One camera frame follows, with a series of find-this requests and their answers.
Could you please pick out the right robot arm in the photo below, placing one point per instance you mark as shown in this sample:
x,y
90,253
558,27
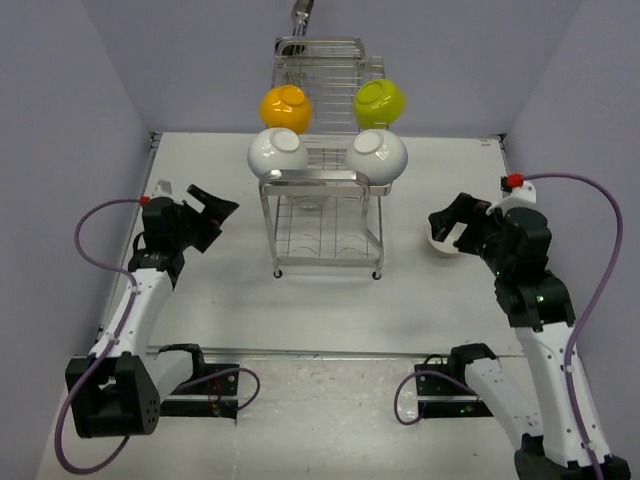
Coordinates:
x,y
562,438

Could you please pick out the small white bowl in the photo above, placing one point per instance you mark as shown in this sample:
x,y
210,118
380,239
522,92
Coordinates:
x,y
443,253

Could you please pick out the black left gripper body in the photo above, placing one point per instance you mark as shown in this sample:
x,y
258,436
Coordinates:
x,y
192,228

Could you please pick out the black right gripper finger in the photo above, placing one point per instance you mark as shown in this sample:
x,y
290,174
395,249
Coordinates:
x,y
448,242
443,222

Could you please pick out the orange bowl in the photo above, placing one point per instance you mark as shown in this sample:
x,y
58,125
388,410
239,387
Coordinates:
x,y
286,106

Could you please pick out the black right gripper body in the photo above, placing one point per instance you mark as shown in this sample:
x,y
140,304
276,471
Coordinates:
x,y
484,227

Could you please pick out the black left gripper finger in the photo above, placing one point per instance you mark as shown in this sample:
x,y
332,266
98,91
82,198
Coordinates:
x,y
218,218
209,202

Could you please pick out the large white bowl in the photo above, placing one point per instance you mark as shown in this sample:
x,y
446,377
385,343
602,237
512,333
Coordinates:
x,y
276,149
379,154

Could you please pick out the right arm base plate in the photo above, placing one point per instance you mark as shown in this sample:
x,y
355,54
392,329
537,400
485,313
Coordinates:
x,y
438,398

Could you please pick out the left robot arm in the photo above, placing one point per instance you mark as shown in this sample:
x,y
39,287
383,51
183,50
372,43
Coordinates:
x,y
117,389

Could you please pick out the stainless steel dish rack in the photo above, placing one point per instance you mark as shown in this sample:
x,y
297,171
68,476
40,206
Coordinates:
x,y
324,215

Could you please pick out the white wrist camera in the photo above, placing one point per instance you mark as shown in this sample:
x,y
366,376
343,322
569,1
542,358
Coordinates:
x,y
162,189
516,192

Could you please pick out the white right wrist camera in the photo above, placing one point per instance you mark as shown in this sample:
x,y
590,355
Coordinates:
x,y
516,192

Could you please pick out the large white bowl right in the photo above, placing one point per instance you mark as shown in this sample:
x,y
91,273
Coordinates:
x,y
379,154

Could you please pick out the green bowl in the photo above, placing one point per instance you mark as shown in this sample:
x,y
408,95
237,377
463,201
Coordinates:
x,y
378,104

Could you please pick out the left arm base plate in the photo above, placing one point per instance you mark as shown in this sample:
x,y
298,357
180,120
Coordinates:
x,y
216,398

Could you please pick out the large white bowl left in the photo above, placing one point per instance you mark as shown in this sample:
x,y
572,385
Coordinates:
x,y
276,149

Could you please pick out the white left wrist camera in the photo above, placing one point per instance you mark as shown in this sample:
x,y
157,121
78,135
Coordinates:
x,y
162,189

